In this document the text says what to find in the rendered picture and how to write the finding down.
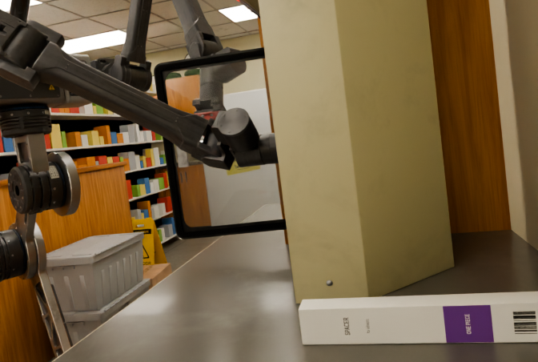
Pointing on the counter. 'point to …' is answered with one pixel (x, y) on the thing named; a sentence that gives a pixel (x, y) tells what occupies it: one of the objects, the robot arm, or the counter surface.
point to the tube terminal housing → (355, 123)
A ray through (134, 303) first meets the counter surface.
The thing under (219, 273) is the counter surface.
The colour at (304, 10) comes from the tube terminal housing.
